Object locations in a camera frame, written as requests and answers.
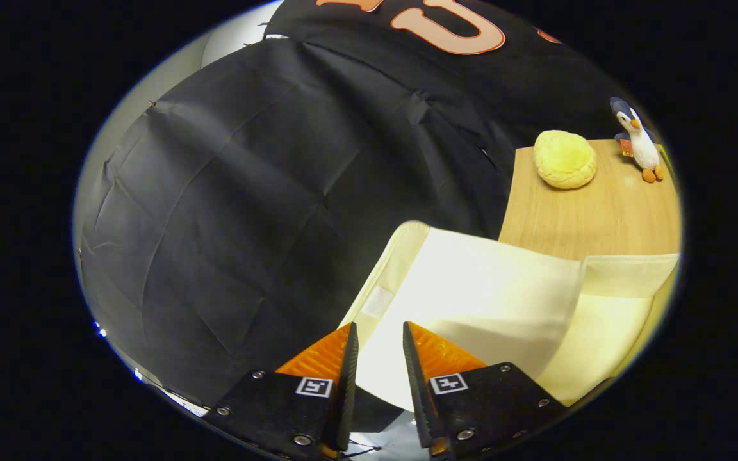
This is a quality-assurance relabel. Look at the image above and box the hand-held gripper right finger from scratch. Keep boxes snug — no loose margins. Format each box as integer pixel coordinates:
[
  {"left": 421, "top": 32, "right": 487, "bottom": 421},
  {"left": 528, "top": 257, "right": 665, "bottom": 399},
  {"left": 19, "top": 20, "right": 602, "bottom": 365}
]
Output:
[{"left": 403, "top": 321, "right": 568, "bottom": 458}]

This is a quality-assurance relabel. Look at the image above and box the yellow bun plush toy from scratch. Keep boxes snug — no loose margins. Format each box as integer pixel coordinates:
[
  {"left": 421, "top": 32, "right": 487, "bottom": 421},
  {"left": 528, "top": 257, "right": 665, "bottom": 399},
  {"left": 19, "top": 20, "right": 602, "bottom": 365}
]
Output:
[{"left": 534, "top": 130, "right": 598, "bottom": 190}]

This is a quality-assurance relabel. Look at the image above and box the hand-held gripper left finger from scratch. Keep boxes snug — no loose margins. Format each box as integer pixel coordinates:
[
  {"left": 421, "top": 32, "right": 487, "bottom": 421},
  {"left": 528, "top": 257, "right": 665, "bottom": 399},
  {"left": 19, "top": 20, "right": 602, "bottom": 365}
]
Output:
[{"left": 202, "top": 322, "right": 359, "bottom": 460}]

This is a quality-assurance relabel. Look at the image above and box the black backdrop cloth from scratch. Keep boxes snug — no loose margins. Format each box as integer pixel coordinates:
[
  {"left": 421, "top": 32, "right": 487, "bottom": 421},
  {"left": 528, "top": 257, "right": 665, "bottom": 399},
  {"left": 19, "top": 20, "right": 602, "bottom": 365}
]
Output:
[{"left": 78, "top": 0, "right": 658, "bottom": 436}]

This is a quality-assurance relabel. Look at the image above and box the cream fabric storage box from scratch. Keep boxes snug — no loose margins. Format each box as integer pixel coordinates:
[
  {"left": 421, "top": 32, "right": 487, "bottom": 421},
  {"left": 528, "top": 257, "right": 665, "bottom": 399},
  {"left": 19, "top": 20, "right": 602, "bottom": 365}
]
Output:
[{"left": 338, "top": 221, "right": 680, "bottom": 410}]

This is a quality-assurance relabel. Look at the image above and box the penguin plush toy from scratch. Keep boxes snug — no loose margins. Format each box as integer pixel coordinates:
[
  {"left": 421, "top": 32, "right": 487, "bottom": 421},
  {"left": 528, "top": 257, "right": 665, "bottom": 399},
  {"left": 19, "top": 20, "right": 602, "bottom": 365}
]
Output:
[{"left": 610, "top": 96, "right": 664, "bottom": 184}]

